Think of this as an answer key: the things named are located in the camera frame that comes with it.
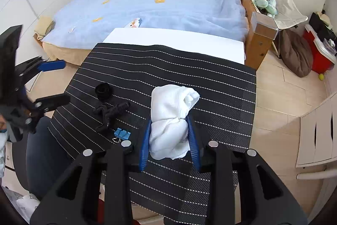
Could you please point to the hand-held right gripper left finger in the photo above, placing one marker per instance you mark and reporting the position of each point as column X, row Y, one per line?
column 144, row 151

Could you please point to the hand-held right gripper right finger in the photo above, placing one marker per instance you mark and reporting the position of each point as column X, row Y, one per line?
column 194, row 146

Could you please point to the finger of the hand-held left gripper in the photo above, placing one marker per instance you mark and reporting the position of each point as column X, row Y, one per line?
column 52, row 101
column 52, row 65

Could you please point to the beige bed sheet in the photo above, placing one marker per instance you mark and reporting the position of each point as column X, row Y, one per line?
column 65, row 55

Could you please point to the blue binder clip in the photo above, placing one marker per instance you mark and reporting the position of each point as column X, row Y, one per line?
column 122, row 134

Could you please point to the beige folded blanket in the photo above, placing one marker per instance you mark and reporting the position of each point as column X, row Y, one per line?
column 44, row 26

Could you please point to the black round cap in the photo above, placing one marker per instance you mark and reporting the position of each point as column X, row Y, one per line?
column 99, row 92

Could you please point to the black striped mat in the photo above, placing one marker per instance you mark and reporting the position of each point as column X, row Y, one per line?
column 210, row 98

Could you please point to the black plastic clip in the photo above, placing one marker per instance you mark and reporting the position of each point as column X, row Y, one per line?
column 113, row 110

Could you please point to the person's left leg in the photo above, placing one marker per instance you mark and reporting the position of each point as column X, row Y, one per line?
column 50, row 156

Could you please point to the white printed cloth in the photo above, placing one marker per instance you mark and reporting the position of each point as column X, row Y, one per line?
column 26, row 204

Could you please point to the blue blanket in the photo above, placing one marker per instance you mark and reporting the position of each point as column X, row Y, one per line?
column 158, row 11

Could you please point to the white drawer chest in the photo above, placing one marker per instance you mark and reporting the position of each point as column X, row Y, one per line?
column 323, row 132

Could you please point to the brown cushion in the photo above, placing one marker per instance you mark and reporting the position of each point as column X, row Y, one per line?
column 296, row 53

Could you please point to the clear bedpost corner guard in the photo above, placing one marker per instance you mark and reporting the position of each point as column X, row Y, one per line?
column 263, row 23

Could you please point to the yellow green ball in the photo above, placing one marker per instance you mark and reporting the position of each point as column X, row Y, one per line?
column 321, row 76

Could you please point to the red cooler box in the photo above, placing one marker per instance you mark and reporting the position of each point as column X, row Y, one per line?
column 320, row 57

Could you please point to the white fabric chair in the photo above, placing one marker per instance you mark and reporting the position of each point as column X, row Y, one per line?
column 288, row 8

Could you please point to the clear bag of items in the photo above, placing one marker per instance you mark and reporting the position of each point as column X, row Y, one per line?
column 330, row 45

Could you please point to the black bag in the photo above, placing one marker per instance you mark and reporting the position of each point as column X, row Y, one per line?
column 317, row 27

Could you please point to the straw hat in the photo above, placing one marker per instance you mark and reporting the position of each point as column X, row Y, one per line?
column 324, row 18

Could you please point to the wooden bed frame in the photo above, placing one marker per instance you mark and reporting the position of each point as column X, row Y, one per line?
column 259, row 51

